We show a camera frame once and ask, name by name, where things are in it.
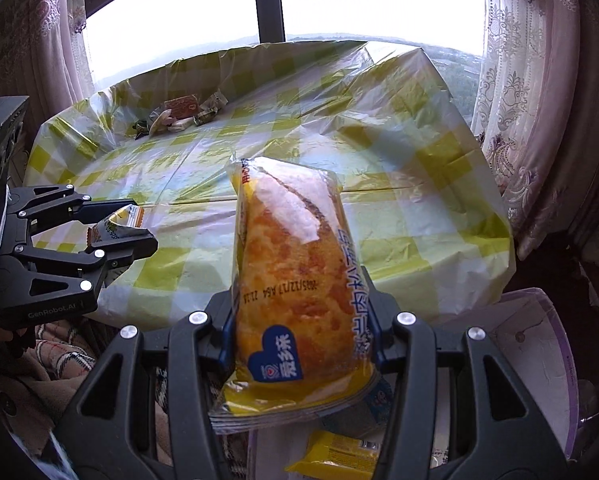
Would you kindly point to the tiger-stripe bread packet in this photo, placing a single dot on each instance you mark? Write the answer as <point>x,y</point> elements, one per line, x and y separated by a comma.
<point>182,106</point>

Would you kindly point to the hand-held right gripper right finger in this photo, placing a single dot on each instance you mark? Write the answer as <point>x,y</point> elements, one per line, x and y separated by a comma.
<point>384,330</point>

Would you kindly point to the yellow bread packet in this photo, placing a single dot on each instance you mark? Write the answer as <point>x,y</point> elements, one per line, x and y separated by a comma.
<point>289,270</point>

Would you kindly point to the dark green small packet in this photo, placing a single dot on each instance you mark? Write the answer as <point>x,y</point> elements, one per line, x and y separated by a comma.
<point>142,129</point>

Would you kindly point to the long cream snack packet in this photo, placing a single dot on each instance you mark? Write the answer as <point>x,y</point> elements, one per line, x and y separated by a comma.
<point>162,122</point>

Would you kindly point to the white orange snack packet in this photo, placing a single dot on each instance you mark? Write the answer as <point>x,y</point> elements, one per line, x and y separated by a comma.
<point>114,227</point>

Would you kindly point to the person's left hand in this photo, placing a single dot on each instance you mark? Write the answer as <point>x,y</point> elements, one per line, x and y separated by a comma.
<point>7,332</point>

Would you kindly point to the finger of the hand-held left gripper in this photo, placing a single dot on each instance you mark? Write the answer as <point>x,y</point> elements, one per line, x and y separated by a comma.
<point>54,200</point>
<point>129,250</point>

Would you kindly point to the yellow checked plastic tablecloth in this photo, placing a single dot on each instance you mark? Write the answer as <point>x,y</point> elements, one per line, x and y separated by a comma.
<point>404,200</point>

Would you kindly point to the pink right curtain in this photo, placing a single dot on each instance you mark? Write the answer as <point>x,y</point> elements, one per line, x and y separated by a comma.
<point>529,110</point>

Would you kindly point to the pink left curtain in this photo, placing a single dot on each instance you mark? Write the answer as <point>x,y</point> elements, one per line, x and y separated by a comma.
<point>44,35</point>

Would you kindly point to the white box with purple rim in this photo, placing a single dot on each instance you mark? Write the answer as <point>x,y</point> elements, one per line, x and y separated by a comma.
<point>524,360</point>

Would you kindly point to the dark window frame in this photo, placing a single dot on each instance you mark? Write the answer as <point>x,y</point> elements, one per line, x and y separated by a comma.
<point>268,0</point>

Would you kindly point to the small yellow snack packet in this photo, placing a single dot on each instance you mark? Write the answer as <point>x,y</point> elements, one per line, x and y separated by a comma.
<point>334,452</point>

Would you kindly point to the pink curtain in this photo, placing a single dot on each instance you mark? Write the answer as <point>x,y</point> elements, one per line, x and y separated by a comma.
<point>44,35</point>
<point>529,110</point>

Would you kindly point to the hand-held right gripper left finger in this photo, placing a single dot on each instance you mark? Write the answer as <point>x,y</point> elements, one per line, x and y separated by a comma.
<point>219,330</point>

